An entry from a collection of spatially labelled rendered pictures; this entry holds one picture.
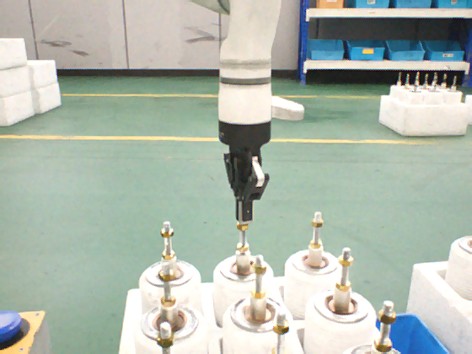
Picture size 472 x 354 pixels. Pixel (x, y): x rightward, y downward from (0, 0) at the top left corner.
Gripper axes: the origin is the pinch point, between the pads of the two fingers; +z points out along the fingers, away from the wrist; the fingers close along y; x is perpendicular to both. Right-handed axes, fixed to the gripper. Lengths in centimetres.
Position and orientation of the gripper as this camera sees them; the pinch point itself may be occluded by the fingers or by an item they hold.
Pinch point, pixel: (244, 210)
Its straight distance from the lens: 65.7
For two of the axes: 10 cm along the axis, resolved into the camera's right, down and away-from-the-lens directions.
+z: 0.0, 9.4, 3.3
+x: 9.4, -1.1, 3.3
